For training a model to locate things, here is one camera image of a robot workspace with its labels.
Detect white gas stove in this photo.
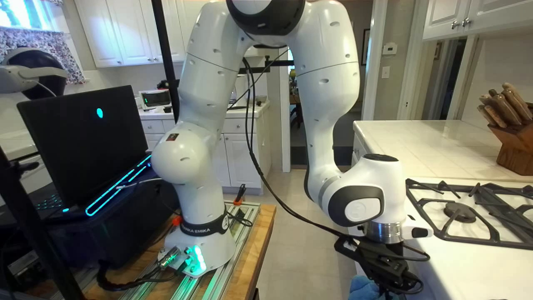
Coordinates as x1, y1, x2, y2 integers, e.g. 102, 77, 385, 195
405, 180, 533, 300

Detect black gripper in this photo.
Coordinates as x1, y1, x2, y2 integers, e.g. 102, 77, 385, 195
356, 242, 423, 294

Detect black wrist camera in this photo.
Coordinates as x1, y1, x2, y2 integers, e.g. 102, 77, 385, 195
335, 237, 363, 260

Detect wooden knife block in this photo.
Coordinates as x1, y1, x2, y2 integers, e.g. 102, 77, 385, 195
478, 82, 533, 175

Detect white counter cabinet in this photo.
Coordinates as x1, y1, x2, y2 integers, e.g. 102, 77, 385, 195
353, 120, 533, 184

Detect black white headset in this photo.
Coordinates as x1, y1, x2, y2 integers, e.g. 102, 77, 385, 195
0, 49, 68, 100

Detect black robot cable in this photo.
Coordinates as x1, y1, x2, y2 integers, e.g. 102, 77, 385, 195
240, 57, 356, 240

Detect wooden cart top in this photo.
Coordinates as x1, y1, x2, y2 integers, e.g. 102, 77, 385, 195
85, 202, 277, 300

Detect white base cabinet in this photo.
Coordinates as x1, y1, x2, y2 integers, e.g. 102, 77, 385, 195
138, 102, 273, 194

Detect white upper cabinet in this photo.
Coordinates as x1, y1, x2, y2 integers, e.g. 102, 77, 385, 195
423, 0, 533, 40

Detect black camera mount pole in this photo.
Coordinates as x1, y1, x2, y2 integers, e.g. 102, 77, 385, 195
150, 0, 295, 124

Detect black laptop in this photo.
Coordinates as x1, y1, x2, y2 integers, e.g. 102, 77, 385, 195
17, 85, 150, 217

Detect blue towel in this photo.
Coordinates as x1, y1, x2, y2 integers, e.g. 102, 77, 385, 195
348, 277, 385, 300

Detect black stove grate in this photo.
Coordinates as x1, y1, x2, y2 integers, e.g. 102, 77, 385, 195
405, 179, 533, 250

